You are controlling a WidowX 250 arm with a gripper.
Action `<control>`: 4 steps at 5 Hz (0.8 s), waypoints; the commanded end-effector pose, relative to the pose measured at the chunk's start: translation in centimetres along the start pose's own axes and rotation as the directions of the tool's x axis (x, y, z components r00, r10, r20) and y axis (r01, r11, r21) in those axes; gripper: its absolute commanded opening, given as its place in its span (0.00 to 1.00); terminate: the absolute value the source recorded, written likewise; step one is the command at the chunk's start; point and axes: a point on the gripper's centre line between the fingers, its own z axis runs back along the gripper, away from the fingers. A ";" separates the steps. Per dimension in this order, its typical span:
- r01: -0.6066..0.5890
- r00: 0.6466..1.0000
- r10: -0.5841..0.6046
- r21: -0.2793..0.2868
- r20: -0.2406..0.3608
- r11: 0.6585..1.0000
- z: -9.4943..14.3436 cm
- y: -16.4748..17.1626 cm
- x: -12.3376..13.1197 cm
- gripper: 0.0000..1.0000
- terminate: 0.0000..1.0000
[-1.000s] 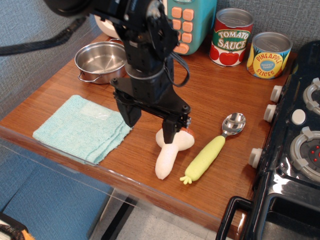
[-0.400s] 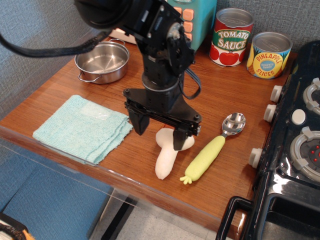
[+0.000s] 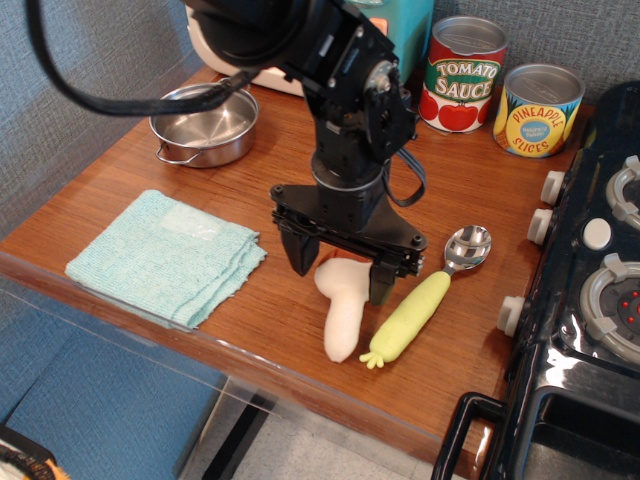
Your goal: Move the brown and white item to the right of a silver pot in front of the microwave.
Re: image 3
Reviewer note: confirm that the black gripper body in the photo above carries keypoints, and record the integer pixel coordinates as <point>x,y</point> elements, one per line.
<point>356,217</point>

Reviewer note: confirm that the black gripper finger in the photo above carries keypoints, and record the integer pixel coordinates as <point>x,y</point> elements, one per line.
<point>301,249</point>
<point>382,282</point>

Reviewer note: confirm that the plush white brown mushroom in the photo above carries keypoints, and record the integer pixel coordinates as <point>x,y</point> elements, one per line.
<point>344,279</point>

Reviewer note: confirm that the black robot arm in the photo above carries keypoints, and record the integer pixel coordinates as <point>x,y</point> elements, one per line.
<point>362,117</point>

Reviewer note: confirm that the metal pot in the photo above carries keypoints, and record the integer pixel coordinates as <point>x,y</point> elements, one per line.
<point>208,139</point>

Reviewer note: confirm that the light blue folded cloth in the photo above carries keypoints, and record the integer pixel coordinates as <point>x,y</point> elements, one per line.
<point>168,261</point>

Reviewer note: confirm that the teal toy microwave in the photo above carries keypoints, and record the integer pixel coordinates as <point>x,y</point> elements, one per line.
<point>410,35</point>

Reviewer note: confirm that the tomato sauce can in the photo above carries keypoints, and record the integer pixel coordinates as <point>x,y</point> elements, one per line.
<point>464,61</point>

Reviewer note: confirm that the black toy stove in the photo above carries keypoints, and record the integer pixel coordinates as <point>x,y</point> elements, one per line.
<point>571,408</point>

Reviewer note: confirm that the pineapple slices can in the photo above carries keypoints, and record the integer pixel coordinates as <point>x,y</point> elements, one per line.
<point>537,109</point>

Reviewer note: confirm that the orange fuzzy object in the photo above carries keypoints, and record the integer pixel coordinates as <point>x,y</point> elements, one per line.
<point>19,465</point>

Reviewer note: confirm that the spoon with green handle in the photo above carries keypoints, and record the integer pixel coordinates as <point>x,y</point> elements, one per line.
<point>467,248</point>

